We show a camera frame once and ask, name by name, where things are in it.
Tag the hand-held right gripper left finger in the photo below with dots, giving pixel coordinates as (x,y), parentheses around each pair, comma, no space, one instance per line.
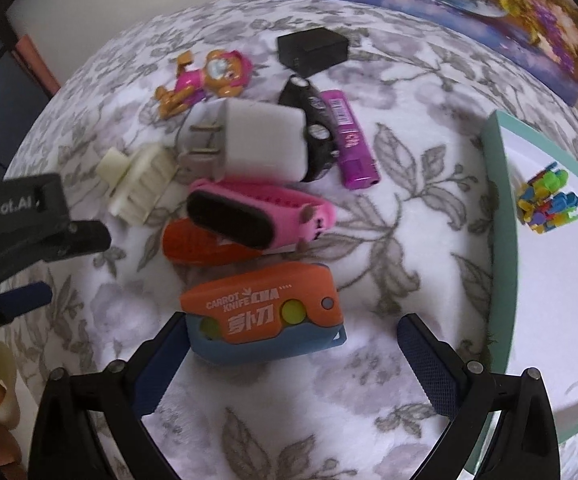
(161,366)

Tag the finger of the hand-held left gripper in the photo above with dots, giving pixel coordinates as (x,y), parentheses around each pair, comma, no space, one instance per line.
(89,237)
(24,297)

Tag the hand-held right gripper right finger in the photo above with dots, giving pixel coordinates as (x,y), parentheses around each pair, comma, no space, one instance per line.
(426,360)

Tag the cream hair claw clip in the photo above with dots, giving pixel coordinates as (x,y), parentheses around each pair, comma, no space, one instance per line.
(139,185)

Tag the orange and blue toy knife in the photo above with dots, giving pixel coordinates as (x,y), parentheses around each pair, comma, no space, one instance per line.
(264,300)

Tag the teal box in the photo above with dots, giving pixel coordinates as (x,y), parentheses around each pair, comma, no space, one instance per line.
(544,270)

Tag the cartoon dog figure toy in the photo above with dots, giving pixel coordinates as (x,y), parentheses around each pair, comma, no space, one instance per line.
(219,72)

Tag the black toy car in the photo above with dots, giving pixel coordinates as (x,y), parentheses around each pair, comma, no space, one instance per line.
(314,105)

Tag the orange ribbed plastic object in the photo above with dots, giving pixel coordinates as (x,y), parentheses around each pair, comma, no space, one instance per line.
(189,247)

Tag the floral blanket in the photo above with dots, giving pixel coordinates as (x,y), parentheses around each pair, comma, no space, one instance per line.
(394,240)

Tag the white charger plug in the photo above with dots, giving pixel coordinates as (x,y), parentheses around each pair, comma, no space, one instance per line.
(264,140)

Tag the colourful building block toy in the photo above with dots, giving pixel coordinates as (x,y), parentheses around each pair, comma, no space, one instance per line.
(549,200)

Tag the purple lighter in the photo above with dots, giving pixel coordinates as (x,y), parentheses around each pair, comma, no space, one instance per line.
(349,145)

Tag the black charger plug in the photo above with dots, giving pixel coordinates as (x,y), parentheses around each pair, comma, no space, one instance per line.
(314,47)

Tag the floral painting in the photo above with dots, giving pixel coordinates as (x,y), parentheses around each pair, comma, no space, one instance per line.
(419,5)

